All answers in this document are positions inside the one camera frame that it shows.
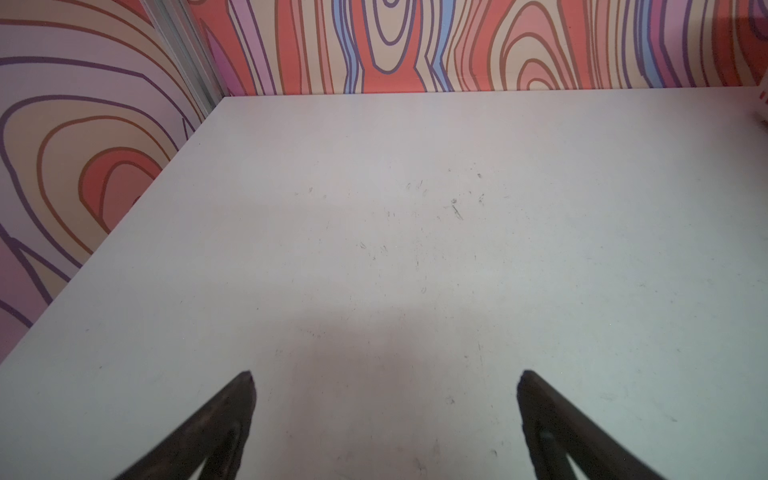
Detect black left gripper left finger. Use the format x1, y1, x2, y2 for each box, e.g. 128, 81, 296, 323
118, 371, 257, 479

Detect white plastic laundry basket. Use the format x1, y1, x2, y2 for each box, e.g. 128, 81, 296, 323
755, 84, 768, 123

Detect aluminium frame profile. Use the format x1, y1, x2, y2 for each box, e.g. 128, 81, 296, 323
141, 0, 226, 117

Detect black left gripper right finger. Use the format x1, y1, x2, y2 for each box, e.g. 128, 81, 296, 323
517, 370, 661, 479

